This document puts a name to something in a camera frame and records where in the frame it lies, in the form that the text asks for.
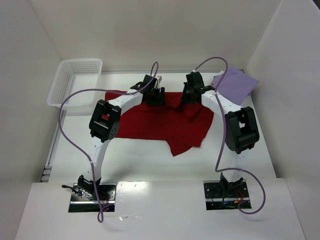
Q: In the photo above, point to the folded purple t-shirt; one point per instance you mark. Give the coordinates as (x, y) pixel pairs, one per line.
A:
(236, 85)

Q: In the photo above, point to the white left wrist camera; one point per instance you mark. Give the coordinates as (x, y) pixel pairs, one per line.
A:
(158, 79)

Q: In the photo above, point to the red t-shirt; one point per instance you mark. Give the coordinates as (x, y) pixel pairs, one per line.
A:
(183, 126)

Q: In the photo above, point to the white plastic laundry basket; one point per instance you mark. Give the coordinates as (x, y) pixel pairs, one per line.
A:
(74, 75)

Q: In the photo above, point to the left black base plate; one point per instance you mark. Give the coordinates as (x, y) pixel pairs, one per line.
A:
(80, 203)

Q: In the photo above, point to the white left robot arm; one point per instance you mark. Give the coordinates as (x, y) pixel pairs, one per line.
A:
(105, 123)

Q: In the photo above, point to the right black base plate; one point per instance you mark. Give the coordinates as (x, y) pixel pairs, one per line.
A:
(215, 199)

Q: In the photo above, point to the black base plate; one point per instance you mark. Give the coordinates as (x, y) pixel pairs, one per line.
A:
(80, 203)
(215, 199)

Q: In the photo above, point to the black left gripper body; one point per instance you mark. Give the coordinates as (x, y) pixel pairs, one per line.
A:
(155, 97)

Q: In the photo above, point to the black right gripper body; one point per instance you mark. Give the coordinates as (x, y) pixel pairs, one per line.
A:
(187, 96)

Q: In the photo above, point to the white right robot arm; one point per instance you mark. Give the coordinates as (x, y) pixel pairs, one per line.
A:
(240, 131)

